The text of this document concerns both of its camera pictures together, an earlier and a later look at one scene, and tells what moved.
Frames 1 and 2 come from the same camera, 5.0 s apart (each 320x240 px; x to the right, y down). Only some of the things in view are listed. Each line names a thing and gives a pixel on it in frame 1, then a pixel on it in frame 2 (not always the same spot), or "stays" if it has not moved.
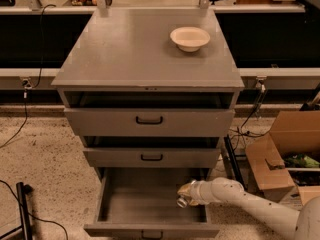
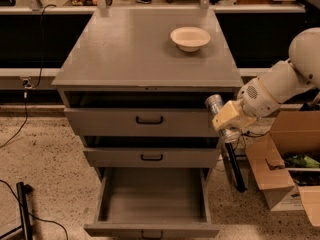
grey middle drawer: [113, 157] stays
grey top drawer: [149, 122] stays
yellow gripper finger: [186, 189] -> [231, 115]
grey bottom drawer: [141, 202] stays
